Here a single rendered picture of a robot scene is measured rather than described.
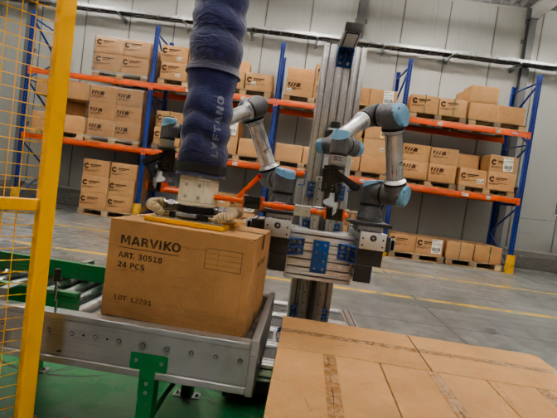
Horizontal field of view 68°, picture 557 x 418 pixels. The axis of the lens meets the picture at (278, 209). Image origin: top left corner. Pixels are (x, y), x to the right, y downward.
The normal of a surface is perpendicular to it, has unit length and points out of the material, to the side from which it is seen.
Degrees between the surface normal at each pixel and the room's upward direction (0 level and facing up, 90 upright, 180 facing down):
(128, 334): 90
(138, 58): 90
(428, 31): 90
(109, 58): 90
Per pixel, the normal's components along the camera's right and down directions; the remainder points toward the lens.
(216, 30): 0.11, -0.22
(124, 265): -0.14, 0.04
